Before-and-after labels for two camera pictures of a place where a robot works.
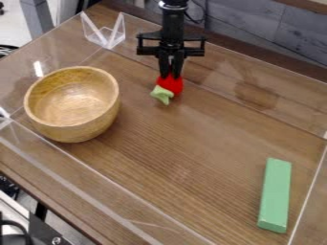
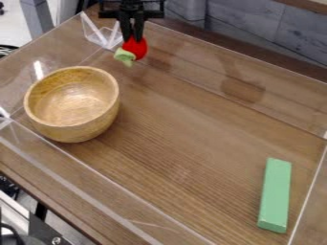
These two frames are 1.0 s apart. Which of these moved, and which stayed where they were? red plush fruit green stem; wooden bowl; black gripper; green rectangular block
Moved: red plush fruit green stem; black gripper
Stayed: green rectangular block; wooden bowl
